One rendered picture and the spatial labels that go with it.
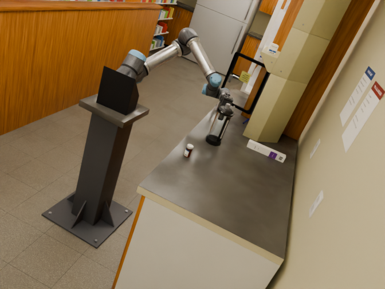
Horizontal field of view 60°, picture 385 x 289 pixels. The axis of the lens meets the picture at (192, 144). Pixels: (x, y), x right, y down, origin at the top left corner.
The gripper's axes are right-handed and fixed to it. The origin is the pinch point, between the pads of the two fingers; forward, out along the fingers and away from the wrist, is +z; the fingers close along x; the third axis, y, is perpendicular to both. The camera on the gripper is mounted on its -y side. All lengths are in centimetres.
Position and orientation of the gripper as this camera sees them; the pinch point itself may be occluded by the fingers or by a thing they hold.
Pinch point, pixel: (224, 113)
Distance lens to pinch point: 204.5
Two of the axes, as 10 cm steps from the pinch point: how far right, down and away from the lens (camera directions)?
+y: 3.2, -8.4, -4.4
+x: 9.4, 3.2, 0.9
